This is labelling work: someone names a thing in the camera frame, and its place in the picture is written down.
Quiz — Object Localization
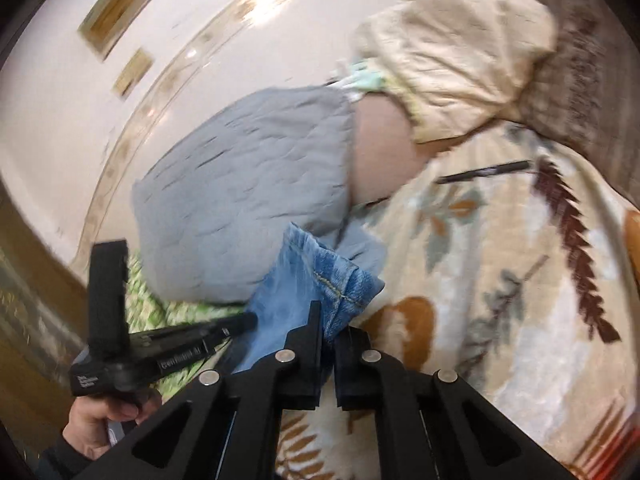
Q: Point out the left forearm dark sleeve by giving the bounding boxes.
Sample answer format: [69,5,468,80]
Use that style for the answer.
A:
[35,434,92,480]

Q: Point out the green white patterned quilt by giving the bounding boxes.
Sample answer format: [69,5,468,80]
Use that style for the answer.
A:
[126,252,244,402]

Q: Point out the left hand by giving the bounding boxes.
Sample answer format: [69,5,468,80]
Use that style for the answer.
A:
[62,389,163,460]

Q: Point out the blue denim jeans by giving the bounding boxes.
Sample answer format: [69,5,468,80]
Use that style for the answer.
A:
[215,223,384,375]

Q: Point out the striped brown headboard cushion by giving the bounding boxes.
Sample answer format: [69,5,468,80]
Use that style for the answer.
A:
[518,0,639,204]

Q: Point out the grey pillow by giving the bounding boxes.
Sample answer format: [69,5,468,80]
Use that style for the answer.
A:
[132,87,385,304]

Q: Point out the leaf pattern cream blanket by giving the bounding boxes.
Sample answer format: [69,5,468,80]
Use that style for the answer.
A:
[273,120,640,480]

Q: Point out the black pen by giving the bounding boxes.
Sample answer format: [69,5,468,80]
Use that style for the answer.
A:
[435,160,532,185]

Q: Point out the beige crinkled pillow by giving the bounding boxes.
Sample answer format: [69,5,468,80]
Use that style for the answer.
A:
[355,0,558,143]

